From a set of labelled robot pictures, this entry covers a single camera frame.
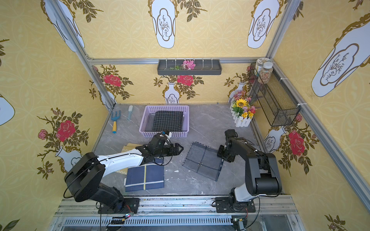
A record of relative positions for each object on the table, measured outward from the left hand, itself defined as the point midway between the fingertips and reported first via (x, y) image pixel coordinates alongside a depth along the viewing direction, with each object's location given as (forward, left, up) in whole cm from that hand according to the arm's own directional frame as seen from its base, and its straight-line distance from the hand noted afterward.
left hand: (174, 147), depth 88 cm
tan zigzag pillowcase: (+5, +31, -7) cm, 32 cm away
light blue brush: (+38, +37, -7) cm, 54 cm away
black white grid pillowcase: (+24, +6, -4) cm, 25 cm away
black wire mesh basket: (+14, -59, +22) cm, 65 cm away
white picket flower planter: (+18, -44, +8) cm, 48 cm away
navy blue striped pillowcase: (-16, +16, -5) cm, 23 cm away
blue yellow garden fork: (+23, +45, -7) cm, 52 cm away
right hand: (-3, -30, -7) cm, 31 cm away
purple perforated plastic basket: (+35, +21, -3) cm, 41 cm away
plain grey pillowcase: (+21, +19, -5) cm, 29 cm away
